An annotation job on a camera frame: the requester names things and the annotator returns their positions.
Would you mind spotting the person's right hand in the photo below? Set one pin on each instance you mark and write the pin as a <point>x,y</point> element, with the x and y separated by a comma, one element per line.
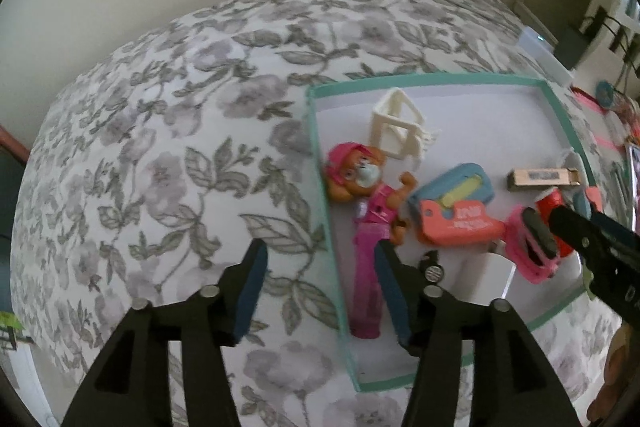
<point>620,377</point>

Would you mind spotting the toy dog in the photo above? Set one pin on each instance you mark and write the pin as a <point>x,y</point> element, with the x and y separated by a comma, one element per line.
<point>372,207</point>

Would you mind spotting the gold patterned metal bar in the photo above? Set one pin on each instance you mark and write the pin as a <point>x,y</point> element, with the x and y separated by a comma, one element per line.
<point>542,177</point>

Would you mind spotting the white device with light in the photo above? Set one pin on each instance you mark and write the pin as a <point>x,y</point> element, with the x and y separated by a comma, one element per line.
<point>537,47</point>

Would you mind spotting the purple plastic stick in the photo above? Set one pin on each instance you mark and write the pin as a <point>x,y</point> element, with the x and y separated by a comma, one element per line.
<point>367,287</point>

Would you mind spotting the pink fitness band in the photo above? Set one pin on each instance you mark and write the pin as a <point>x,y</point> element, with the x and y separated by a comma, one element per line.
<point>515,232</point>

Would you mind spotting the pink board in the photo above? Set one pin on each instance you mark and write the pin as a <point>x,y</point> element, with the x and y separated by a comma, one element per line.
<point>15,143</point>

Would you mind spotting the cream plastic holder frame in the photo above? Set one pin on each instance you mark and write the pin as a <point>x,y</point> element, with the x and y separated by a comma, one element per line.
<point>420,147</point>

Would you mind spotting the coral blue printed case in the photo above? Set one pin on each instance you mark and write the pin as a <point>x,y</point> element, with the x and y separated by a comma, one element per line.
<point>460,227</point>

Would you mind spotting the colourful round toy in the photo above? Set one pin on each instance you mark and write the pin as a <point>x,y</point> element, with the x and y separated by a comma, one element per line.
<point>606,94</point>

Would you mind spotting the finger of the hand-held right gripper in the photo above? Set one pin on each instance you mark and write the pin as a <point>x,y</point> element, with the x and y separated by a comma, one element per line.
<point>575,227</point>
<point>612,289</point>

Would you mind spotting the green printed object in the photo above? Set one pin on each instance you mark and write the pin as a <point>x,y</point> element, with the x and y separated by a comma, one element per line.
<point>10,321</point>

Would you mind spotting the black plastic clip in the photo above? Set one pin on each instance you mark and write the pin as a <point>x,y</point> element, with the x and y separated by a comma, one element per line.
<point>427,259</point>

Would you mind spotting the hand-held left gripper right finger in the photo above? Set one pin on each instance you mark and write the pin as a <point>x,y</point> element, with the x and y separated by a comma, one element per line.
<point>395,302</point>

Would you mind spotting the white charger adapter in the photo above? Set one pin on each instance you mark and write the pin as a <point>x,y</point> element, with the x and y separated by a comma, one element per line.
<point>487,279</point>

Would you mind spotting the red correction fluid bottle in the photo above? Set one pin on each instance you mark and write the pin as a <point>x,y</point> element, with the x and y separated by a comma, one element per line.
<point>547,204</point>

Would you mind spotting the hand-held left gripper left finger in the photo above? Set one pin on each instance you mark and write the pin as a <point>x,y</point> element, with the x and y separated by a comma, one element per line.
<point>250,294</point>

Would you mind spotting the teal rimmed white box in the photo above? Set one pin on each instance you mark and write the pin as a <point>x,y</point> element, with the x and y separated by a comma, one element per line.
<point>475,122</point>

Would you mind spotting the black boxy object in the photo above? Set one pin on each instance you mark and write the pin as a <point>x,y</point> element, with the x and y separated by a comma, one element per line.
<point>575,44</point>

